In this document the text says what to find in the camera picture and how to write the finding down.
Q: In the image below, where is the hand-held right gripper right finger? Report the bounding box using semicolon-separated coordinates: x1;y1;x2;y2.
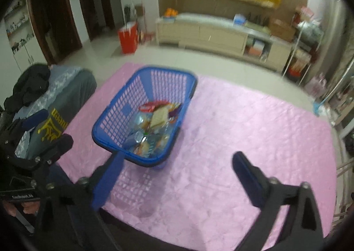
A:
232;151;324;251

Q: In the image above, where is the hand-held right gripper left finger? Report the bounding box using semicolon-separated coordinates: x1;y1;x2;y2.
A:
35;151;125;251

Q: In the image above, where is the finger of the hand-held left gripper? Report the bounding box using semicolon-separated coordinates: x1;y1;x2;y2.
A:
0;134;74;183
0;110;49;154

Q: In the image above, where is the small blue snack packet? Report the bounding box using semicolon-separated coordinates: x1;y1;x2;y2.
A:
126;130;144;146

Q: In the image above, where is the blue plastic basket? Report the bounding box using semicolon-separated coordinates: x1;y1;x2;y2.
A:
92;65;198;170

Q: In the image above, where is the pale yellow snack packet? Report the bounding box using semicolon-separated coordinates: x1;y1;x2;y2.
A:
151;107;170;128

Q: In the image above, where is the red snack packet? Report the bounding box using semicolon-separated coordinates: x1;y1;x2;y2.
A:
139;101;169;113

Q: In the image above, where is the person's left hand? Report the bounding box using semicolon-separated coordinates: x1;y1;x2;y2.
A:
4;200;39;218

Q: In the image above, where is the black jacket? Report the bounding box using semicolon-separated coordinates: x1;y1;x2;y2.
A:
3;63;52;114

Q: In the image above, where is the light blue lace cloth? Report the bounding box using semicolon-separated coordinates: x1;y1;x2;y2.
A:
14;65;83;157

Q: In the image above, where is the grey cloth with yellow print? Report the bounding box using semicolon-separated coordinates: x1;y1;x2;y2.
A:
14;70;98;157

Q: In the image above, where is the white shelf cabinet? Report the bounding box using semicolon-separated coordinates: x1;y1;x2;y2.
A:
3;0;36;74

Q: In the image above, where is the pink quilted blanket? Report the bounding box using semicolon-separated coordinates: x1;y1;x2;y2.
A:
55;63;338;243

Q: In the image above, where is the pink bag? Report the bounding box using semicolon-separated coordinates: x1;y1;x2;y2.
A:
304;72;328;99

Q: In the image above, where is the red paper bag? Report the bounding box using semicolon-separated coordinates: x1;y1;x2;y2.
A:
117;21;139;54

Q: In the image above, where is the white rack with boxes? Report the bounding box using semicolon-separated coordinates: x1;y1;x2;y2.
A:
282;6;324;85

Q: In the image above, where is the green folded cloth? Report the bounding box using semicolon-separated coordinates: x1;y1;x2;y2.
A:
243;21;270;36

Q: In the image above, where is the beige TV cabinet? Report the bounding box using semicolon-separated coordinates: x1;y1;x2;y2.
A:
155;13;294;73

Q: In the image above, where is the brown cardboard box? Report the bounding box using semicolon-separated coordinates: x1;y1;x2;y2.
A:
269;17;296;42

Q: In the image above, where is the silver standing air conditioner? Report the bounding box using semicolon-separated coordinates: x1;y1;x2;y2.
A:
315;0;350;82

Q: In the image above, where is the mop with blue handle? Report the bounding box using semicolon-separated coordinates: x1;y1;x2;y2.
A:
312;60;354;117

